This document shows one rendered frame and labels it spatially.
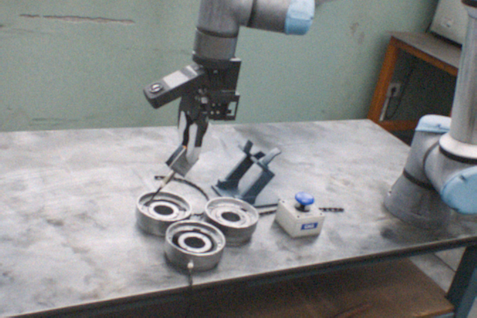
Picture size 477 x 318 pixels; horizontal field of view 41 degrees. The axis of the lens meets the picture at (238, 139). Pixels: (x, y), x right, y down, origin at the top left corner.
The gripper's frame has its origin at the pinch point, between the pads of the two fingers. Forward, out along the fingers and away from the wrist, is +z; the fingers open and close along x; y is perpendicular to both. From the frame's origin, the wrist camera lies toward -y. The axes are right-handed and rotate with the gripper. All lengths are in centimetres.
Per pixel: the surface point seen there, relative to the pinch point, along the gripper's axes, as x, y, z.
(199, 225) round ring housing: -9.2, 0.3, 9.6
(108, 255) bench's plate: -9.4, -16.7, 13.0
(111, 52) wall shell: 153, 41, 33
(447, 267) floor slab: 49, 166, 94
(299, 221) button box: -12.8, 20.4, 9.4
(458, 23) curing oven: 121, 209, 4
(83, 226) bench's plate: 0.1, -18.4, 13.0
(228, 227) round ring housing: -11.3, 5.3, 9.4
